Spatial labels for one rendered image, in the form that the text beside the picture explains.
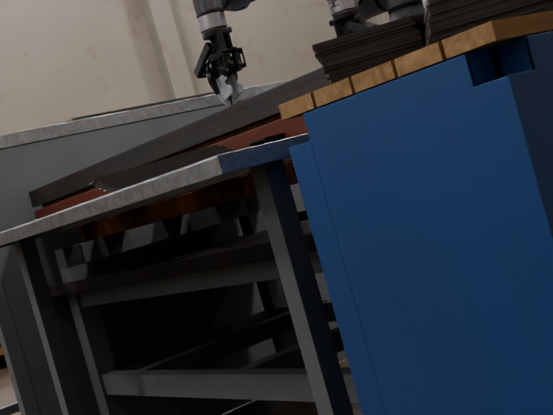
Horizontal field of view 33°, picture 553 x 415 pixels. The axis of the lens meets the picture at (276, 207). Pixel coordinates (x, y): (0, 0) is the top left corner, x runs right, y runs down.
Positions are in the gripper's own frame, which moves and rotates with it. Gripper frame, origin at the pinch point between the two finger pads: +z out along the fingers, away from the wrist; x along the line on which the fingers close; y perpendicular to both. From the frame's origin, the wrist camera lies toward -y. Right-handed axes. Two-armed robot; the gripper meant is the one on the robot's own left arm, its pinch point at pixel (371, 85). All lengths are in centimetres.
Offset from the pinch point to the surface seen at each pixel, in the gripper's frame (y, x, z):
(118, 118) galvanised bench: 91, 24, -16
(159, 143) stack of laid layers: 8, 62, 2
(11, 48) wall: 949, -333, -248
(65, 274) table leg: 80, 61, 27
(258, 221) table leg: 77, -9, 28
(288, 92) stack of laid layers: -41, 62, 3
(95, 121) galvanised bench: 91, 33, -17
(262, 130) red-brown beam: -31, 62, 8
